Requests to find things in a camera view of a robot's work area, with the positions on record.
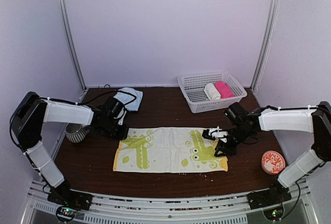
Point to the rolled white towel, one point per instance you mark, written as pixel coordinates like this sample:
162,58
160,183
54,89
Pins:
211,92

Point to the green patterned towel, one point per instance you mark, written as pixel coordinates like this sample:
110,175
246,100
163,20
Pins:
168,150

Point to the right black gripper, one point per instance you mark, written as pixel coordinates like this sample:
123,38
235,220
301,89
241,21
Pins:
229,151

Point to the light blue towel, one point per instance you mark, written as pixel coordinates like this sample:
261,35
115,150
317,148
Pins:
130,97

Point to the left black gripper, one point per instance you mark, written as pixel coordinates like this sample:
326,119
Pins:
122,135

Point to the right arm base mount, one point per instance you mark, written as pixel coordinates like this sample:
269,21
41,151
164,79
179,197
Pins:
275,194

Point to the right aluminium frame post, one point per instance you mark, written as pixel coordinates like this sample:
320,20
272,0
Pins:
265,46

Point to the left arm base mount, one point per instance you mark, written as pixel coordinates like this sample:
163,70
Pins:
63,195

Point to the rolled pink towel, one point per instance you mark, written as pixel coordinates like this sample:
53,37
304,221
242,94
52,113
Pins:
224,90

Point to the white plastic basket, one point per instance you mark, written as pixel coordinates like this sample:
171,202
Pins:
192,87

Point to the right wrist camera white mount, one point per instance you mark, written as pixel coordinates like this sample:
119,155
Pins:
215,134

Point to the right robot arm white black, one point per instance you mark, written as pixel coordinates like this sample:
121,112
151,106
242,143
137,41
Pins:
310,119

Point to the red patterned bowl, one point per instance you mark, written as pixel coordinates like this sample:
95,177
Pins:
272,162

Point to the left aluminium frame post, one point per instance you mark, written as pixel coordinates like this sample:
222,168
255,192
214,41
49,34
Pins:
70,44

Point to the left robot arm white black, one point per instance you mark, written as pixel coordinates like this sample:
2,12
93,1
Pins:
33,111

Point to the aluminium frame post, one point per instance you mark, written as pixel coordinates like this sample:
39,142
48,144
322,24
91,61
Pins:
265,46
70,44

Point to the striped ceramic mug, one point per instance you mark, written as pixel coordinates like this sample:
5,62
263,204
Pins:
76,133

